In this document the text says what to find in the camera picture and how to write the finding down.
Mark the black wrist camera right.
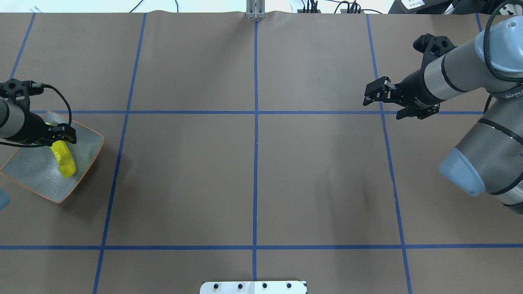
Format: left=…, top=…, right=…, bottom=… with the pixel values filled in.
left=413, top=33, right=456, bottom=57

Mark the grey square plate orange rim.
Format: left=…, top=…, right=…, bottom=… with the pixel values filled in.
left=1, top=121, right=105, bottom=203

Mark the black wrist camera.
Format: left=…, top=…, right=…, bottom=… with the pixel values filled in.
left=413, top=33, right=456, bottom=57
left=0, top=78, right=44, bottom=100

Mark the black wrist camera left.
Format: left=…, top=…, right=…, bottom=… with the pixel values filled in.
left=0, top=78, right=44, bottom=100

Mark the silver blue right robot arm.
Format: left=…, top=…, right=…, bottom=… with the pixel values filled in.
left=363, top=16, right=523, bottom=214

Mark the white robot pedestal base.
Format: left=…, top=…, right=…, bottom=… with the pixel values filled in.
left=199, top=281, right=308, bottom=294

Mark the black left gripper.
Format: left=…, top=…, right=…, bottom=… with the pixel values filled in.
left=22, top=112, right=77, bottom=145

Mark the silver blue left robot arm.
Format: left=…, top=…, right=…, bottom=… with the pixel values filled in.
left=0, top=101, right=77, bottom=148

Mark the aluminium frame post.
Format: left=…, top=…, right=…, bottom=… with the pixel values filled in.
left=245, top=0, right=266, bottom=21

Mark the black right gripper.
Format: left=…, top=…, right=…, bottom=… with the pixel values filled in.
left=363, top=69, right=442, bottom=120

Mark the yellow banana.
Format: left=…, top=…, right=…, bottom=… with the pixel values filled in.
left=50, top=123, right=76, bottom=178

